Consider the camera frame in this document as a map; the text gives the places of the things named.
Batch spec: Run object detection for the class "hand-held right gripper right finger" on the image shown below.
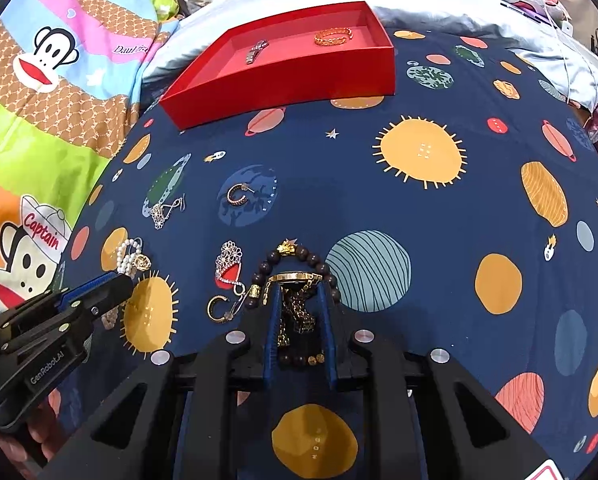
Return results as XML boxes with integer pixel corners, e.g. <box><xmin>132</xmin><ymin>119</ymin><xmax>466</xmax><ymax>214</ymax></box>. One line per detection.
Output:
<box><xmin>315</xmin><ymin>284</ymin><xmax>555</xmax><ymax>480</ymax></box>

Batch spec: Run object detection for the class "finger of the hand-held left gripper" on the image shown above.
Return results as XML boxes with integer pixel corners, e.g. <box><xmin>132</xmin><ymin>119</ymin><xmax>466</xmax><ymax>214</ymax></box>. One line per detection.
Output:
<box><xmin>0</xmin><ymin>275</ymin><xmax>136</xmax><ymax>357</ymax></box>
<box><xmin>0</xmin><ymin>270</ymin><xmax>123</xmax><ymax>334</ymax></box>

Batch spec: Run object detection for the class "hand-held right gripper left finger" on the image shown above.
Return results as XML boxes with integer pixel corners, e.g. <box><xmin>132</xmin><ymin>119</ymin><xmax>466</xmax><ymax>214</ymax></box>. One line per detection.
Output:
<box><xmin>39</xmin><ymin>282</ymin><xmax>287</xmax><ymax>480</ymax></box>

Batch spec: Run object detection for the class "silver chain bracelet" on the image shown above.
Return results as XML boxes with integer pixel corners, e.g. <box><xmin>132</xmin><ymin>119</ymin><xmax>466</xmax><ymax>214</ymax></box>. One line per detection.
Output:
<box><xmin>101</xmin><ymin>237</ymin><xmax>152</xmax><ymax>328</ymax></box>

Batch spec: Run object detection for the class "gold watch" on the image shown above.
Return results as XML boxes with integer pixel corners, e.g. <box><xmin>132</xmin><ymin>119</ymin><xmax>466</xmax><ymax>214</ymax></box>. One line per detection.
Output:
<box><xmin>264</xmin><ymin>271</ymin><xmax>325</xmax><ymax>348</ymax></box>

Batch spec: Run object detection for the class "gold hoop earring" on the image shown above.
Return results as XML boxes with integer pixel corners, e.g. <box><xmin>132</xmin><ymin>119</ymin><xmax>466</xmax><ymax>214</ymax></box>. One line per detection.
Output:
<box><xmin>207</xmin><ymin>294</ymin><xmax>235</xmax><ymax>322</ymax></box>
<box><xmin>227</xmin><ymin>183</ymin><xmax>257</xmax><ymax>207</ymax></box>

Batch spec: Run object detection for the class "dark wooden bead bracelet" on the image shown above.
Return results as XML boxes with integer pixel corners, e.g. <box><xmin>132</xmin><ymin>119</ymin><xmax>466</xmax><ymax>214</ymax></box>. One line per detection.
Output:
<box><xmin>251</xmin><ymin>240</ymin><xmax>340</xmax><ymax>368</ymax></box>

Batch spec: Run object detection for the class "red tray box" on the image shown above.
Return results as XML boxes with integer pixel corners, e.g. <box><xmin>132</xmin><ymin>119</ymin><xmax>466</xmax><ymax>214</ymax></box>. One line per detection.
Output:
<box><xmin>159</xmin><ymin>1</ymin><xmax>397</xmax><ymax>131</ymax></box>

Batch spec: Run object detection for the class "silver link watch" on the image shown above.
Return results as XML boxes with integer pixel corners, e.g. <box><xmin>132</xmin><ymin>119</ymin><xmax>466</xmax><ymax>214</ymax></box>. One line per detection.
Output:
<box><xmin>246</xmin><ymin>40</ymin><xmax>270</xmax><ymax>65</ymax></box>

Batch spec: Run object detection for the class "gold bangle bracelet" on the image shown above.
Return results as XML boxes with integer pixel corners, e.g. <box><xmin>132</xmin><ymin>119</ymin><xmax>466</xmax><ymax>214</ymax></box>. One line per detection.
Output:
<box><xmin>313</xmin><ymin>27</ymin><xmax>355</xmax><ymax>47</ymax></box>

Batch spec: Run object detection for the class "person's left hand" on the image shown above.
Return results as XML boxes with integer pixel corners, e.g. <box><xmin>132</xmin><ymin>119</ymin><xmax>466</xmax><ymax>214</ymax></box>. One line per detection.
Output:
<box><xmin>26</xmin><ymin>407</ymin><xmax>62</xmax><ymax>461</ymax></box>

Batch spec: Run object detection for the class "navy planet print cloth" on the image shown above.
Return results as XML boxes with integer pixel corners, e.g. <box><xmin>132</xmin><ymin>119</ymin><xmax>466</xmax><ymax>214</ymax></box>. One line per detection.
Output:
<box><xmin>54</xmin><ymin>27</ymin><xmax>598</xmax><ymax>480</ymax></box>

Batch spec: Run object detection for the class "colourful monkey print blanket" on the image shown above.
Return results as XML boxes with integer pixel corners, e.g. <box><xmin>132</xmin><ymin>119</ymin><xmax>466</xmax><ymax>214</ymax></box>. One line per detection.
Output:
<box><xmin>0</xmin><ymin>0</ymin><xmax>180</xmax><ymax>311</ymax></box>

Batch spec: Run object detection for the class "white red-edged card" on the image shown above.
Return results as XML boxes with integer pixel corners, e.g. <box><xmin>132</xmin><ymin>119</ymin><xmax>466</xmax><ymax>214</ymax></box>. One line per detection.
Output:
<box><xmin>522</xmin><ymin>460</ymin><xmax>565</xmax><ymax>480</ymax></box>

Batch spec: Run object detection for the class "purple phone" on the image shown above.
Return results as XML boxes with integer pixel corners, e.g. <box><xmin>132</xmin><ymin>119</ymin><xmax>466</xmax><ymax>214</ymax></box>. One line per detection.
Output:
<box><xmin>502</xmin><ymin>2</ymin><xmax>555</xmax><ymax>26</ymax></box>

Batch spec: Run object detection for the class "white charging cable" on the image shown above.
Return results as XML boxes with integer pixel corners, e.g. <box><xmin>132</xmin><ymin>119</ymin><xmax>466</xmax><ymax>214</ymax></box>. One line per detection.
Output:
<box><xmin>524</xmin><ymin>0</ymin><xmax>595</xmax><ymax>106</ymax></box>

